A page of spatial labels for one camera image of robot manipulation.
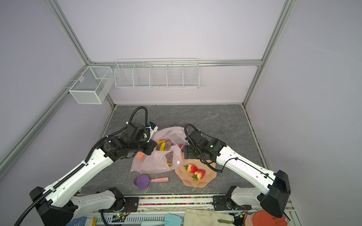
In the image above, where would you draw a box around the red strawberry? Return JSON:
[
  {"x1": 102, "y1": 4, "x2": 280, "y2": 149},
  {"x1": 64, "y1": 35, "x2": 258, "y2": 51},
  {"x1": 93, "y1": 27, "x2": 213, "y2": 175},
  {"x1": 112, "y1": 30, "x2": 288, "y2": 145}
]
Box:
[{"x1": 192, "y1": 169, "x2": 206, "y2": 181}]

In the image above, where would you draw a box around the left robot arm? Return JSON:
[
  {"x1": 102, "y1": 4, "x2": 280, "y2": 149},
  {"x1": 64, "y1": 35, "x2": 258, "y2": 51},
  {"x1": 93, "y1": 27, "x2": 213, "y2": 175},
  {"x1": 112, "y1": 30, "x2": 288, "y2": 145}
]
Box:
[{"x1": 15, "y1": 135, "x2": 157, "y2": 226}]

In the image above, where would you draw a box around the blue white knit glove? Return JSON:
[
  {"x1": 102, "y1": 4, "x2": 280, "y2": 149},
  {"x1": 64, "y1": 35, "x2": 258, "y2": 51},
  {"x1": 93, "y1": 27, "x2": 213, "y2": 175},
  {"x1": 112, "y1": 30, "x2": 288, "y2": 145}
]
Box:
[{"x1": 66, "y1": 217, "x2": 88, "y2": 226}]

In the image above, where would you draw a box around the yellow banana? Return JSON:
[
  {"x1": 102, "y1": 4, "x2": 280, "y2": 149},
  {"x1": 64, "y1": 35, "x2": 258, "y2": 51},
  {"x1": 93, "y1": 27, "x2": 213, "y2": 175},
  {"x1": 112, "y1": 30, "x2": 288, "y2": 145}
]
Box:
[{"x1": 156, "y1": 139, "x2": 173, "y2": 151}]

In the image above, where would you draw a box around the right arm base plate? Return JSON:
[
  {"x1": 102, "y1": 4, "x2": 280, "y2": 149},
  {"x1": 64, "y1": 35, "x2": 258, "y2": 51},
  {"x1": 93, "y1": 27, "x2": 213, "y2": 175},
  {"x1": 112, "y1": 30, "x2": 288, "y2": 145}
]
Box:
[{"x1": 212, "y1": 195, "x2": 252, "y2": 211}]

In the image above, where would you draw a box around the small white mesh basket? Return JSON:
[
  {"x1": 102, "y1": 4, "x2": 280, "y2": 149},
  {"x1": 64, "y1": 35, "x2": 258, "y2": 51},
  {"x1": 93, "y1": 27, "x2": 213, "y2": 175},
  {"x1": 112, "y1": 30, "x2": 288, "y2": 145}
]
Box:
[{"x1": 69, "y1": 66, "x2": 114, "y2": 105}]

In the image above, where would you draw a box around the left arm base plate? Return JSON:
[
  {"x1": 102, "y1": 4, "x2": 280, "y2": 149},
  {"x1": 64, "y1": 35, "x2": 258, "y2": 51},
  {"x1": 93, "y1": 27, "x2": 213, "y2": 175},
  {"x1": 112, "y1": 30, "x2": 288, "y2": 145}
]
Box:
[{"x1": 103, "y1": 196, "x2": 140, "y2": 213}]

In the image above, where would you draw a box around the orange rubber glove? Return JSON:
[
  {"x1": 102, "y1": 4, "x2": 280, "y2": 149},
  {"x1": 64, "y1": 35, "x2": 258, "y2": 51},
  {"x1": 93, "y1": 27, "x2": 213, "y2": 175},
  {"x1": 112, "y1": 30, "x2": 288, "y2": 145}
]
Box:
[{"x1": 244, "y1": 211, "x2": 288, "y2": 226}]

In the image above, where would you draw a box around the orange tangerine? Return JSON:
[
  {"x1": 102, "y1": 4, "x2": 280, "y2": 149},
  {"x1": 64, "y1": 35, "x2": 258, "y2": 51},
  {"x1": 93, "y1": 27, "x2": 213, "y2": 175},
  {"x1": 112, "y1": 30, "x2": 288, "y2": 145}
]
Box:
[{"x1": 136, "y1": 152, "x2": 145, "y2": 159}]

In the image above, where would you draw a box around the long white wire basket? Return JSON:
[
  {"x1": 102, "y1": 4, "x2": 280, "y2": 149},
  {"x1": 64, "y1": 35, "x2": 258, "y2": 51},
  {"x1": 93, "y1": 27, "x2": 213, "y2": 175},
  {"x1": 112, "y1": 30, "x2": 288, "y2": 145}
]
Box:
[{"x1": 114, "y1": 58, "x2": 200, "y2": 89}]

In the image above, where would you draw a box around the pink plastic bag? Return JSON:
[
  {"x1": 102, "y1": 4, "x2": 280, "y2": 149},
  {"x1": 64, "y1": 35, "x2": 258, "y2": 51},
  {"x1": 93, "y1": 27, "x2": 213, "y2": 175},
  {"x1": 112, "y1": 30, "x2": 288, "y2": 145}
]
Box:
[{"x1": 131, "y1": 127, "x2": 187, "y2": 174}]

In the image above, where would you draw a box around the beige wavy fruit plate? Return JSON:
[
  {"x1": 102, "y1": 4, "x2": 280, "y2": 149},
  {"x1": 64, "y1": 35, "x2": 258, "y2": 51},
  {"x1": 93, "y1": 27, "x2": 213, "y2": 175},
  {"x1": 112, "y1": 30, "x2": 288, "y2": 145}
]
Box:
[{"x1": 175, "y1": 160, "x2": 217, "y2": 188}]

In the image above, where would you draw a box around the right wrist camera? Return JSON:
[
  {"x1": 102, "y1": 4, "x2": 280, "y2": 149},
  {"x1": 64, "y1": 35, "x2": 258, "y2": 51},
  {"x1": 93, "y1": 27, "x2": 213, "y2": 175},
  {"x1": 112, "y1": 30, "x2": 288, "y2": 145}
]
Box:
[{"x1": 188, "y1": 131, "x2": 209, "y2": 148}]

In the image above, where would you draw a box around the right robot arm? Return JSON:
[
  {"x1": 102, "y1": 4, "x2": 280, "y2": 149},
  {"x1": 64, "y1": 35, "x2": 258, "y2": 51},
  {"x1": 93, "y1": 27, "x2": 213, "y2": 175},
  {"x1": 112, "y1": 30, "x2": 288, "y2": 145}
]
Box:
[{"x1": 185, "y1": 137, "x2": 291, "y2": 218}]

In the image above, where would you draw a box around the purple scoop pink handle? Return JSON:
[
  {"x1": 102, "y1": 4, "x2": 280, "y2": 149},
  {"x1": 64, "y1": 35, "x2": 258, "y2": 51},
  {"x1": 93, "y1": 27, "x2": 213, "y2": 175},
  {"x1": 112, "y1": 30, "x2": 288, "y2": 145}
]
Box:
[{"x1": 134, "y1": 174, "x2": 169, "y2": 188}]

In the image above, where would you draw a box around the black corrugated cable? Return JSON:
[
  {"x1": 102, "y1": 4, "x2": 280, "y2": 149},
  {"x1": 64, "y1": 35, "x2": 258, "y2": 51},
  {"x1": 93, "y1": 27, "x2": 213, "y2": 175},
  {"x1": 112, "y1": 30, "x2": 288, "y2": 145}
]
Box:
[{"x1": 84, "y1": 106, "x2": 149, "y2": 163}]

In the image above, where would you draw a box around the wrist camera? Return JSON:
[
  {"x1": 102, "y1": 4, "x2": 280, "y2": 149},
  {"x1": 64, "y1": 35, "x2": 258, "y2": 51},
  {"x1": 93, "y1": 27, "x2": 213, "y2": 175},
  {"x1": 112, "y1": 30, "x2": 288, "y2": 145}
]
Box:
[
  {"x1": 123, "y1": 122, "x2": 158, "y2": 142},
  {"x1": 188, "y1": 131, "x2": 209, "y2": 148}
]

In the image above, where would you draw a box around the beige cloth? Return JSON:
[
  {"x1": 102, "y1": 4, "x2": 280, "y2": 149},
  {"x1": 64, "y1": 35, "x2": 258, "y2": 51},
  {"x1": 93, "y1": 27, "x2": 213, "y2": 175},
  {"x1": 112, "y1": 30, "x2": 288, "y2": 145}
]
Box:
[{"x1": 183, "y1": 209, "x2": 235, "y2": 226}]

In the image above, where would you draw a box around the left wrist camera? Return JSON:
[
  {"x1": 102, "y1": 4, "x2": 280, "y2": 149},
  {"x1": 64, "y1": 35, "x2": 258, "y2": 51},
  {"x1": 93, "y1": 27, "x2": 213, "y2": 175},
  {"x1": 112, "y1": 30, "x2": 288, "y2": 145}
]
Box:
[{"x1": 123, "y1": 122, "x2": 158, "y2": 142}]

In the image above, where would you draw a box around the pale strawberry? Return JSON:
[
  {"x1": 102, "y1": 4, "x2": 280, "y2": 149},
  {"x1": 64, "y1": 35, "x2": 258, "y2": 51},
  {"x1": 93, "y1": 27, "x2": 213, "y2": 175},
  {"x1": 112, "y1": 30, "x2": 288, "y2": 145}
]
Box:
[{"x1": 184, "y1": 164, "x2": 198, "y2": 174}]

